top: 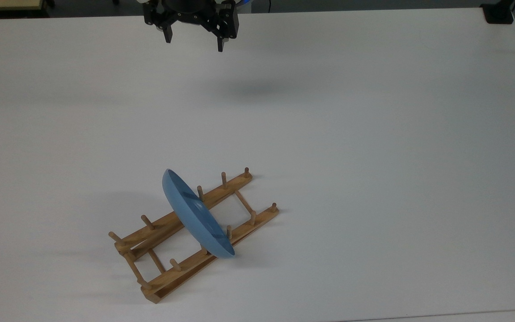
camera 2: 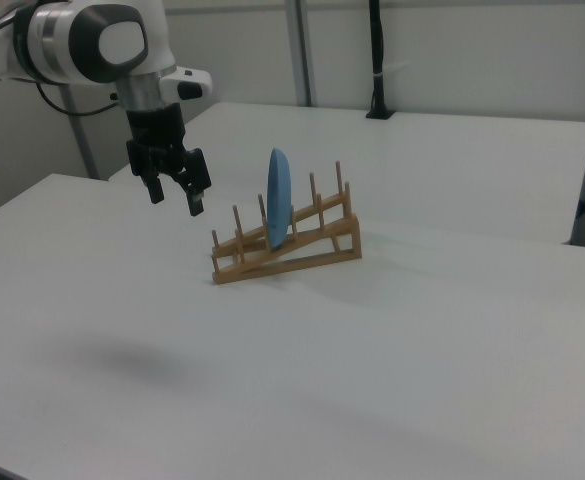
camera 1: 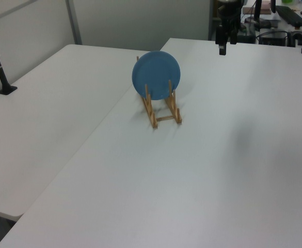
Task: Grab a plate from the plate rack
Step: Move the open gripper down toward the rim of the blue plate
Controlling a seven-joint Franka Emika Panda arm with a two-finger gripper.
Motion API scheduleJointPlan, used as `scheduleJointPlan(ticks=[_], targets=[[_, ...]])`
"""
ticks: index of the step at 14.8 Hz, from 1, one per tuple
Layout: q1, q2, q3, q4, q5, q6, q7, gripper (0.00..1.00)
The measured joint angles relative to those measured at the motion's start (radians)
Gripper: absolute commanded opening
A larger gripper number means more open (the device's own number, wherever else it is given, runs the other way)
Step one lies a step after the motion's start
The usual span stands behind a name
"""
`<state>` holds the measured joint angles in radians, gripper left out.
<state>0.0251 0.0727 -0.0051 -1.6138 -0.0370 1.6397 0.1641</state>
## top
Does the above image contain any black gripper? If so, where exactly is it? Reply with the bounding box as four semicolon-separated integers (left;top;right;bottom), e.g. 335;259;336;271
144;0;240;53

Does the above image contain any black pole with clamp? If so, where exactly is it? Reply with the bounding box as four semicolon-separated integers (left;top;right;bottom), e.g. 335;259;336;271
480;0;515;25

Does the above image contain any wooden desk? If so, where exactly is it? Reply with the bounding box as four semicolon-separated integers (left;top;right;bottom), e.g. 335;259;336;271
0;0;55;19

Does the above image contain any blue round plate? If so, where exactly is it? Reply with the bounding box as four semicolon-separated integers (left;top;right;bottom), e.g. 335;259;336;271
162;169;236;258

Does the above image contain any wooden plate rack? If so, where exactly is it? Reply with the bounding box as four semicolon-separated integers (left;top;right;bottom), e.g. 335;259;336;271
108;167;280;304

